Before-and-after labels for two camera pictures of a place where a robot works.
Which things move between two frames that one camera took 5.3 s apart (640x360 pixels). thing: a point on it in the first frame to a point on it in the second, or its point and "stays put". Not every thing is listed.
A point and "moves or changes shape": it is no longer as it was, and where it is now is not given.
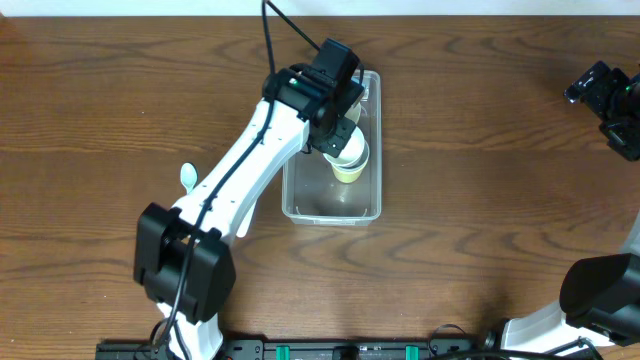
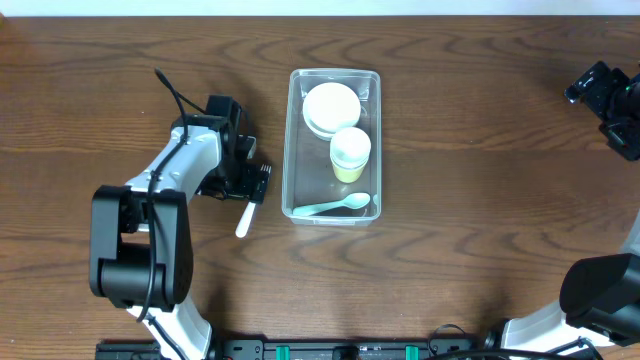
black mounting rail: (143, 349) stays put
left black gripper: (342, 140) to (244, 188)
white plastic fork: (243, 228) stays put
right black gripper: (626, 143) stays put
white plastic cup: (355, 153) stays put
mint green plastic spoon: (189, 176) moves or changes shape
